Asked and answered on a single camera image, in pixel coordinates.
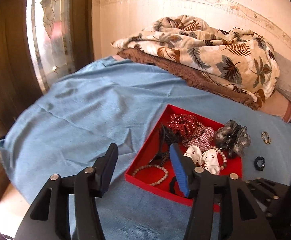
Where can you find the red white plaid scrunchie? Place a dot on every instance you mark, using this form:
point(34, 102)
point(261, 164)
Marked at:
point(202, 138)

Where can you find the grey pillow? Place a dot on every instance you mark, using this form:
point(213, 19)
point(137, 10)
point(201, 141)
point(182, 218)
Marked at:
point(284, 83)

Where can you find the red jewelry box tray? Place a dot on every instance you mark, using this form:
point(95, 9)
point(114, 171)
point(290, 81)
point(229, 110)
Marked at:
point(149, 172)

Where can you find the white dotted scrunchie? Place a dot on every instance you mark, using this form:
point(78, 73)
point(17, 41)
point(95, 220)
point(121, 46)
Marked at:
point(208, 159)

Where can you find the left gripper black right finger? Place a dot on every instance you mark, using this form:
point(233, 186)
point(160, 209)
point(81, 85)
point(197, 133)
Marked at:
point(240, 215)

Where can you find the pink striped mattress cover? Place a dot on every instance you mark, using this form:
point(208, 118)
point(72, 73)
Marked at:
point(277, 105)

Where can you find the black feather hair clip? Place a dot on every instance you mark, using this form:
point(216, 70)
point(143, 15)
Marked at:
point(167, 137)

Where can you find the stained glass door panel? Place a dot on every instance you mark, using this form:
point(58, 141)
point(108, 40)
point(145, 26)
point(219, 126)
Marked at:
point(49, 40)

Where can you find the floral leaf print blanket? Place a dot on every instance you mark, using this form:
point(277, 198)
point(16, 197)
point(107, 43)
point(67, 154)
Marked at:
point(239, 59)

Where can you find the dark red dotted scrunchie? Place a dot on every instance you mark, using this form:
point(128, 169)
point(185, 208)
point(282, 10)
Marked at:
point(185, 125)

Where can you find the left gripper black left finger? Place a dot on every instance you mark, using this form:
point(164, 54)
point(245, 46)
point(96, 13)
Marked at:
point(65, 208)

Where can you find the light blue bed sheet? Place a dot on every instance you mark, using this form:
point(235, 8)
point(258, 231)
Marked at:
point(119, 102)

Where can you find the grey sheer scrunchie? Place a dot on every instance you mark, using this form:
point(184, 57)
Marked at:
point(233, 138)

